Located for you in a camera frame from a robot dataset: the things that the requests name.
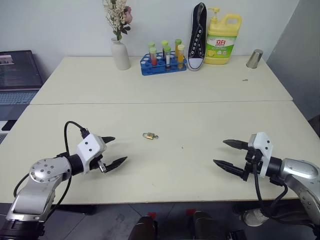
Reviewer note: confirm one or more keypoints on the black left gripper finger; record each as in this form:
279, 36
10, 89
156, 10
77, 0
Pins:
108, 139
115, 164

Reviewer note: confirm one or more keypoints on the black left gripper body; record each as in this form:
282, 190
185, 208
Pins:
96, 162

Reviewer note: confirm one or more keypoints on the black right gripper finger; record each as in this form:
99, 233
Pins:
228, 166
236, 144

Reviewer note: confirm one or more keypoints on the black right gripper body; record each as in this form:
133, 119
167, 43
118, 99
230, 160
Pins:
250, 160

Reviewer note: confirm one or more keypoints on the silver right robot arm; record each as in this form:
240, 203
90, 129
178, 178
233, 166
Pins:
297, 170

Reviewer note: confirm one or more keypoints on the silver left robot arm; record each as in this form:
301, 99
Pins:
42, 172

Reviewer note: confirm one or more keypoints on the small brass padlock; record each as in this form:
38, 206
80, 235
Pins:
149, 135

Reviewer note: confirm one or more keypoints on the white sneaker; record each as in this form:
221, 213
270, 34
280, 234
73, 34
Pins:
255, 217

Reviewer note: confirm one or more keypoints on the red tag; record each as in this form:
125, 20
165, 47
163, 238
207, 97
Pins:
151, 215
191, 212

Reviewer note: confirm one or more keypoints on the dark rounded shape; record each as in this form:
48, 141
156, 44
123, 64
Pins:
206, 226
145, 228

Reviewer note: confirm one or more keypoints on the white ceramic vase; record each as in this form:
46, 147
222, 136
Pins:
120, 56

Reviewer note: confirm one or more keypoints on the steel metal cup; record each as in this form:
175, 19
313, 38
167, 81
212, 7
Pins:
254, 58

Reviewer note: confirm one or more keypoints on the blue test tube rack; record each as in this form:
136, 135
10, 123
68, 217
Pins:
162, 70

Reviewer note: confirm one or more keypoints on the green-capped tube, red liquid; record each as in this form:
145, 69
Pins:
152, 55

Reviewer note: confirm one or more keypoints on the black smartphone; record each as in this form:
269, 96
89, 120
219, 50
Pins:
8, 125

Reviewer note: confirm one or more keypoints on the green-capped tube, white label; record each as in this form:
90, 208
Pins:
168, 58

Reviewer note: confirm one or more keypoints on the yellow detergent pump bottle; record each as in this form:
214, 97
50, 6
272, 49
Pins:
221, 42

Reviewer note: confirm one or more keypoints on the yellow-capped tube, orange liquid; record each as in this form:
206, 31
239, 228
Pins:
180, 56

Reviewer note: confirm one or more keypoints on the black canvas sneaker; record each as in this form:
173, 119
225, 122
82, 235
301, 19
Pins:
197, 42

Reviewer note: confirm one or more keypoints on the green-capped tube, dark liquid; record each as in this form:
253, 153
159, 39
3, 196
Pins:
165, 45

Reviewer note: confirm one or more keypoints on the open laptop computer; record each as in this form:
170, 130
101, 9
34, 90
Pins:
18, 72

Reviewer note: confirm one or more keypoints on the green-capped tube, orange liquid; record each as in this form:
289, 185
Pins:
178, 45

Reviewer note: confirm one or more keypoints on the dried flower bouquet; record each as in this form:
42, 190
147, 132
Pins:
117, 17

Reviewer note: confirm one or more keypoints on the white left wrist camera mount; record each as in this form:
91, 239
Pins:
88, 147

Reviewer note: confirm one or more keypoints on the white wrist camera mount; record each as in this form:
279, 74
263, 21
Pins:
88, 147
264, 145

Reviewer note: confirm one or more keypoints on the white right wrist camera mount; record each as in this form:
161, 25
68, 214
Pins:
264, 145

